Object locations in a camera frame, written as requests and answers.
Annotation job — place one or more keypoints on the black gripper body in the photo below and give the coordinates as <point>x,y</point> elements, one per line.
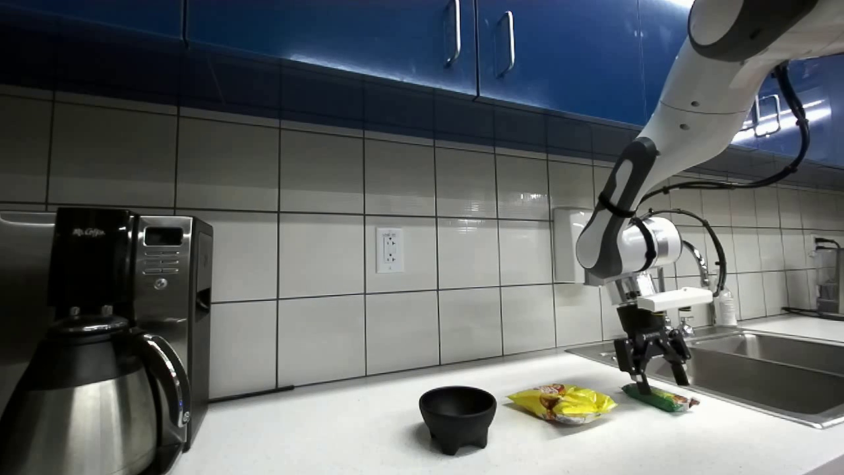
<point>647,326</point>

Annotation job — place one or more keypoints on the steel coffee carafe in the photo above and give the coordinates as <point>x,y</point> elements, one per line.
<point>83,404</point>

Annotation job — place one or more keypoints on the blue cabinet door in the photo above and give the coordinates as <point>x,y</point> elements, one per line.
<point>819,113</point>
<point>332,36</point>
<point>570,54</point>
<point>87,14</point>

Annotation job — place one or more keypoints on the black coffee maker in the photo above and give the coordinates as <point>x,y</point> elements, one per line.
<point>166,281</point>

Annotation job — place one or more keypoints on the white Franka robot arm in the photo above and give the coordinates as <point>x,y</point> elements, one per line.
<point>702,95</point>

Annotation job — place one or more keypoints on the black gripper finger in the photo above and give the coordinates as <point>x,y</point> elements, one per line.
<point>680,359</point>
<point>630,358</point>

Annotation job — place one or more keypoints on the yellow snack packet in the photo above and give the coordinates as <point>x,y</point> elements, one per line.
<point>562,401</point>

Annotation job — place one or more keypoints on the stainless steel double sink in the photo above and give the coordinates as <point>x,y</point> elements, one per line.
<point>774,379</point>

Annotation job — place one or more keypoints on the dark countertop appliance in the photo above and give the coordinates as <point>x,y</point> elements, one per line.
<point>829,278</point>

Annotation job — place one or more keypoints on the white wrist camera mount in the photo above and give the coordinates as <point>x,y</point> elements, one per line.
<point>673,299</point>

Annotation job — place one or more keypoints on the clear pump soap bottle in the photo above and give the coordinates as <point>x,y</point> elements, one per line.
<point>724,309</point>

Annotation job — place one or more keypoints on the white wall power outlet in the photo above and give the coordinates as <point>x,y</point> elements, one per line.
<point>392,249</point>

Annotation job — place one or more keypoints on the black footed bowl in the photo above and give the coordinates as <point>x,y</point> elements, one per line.
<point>456,416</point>

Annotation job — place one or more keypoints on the grey metal appliance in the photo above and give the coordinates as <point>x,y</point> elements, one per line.
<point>21,299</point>

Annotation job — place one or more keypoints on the chrome sink faucet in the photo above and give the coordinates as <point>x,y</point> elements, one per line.
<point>699,255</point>

